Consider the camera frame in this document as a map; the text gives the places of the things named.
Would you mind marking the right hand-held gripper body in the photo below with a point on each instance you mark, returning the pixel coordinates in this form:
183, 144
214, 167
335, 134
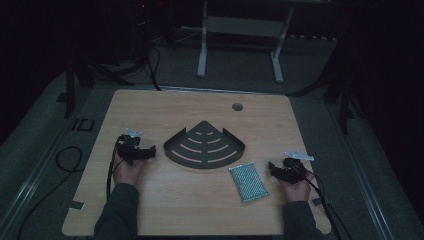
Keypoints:
293, 168

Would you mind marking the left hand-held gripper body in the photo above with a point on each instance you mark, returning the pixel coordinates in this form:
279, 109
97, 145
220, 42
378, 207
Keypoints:
129, 148

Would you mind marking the person's right hand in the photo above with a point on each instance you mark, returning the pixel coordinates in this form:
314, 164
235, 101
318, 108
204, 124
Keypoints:
300, 190

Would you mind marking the person's left hand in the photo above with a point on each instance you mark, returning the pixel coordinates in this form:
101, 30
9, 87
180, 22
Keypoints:
128, 171

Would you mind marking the grey tape strip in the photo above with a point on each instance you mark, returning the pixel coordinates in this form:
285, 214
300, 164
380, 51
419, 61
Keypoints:
316, 201
76, 205

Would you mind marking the dark grey corner shelf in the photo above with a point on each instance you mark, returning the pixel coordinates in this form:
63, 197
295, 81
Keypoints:
204, 148

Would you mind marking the round table grommet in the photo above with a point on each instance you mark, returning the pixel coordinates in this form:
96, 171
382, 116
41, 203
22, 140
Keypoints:
237, 107

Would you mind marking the black tripod stand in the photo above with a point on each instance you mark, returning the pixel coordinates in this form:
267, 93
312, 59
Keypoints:
345, 100
71, 83

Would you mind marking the white metal stand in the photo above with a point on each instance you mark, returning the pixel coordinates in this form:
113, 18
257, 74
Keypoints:
240, 26

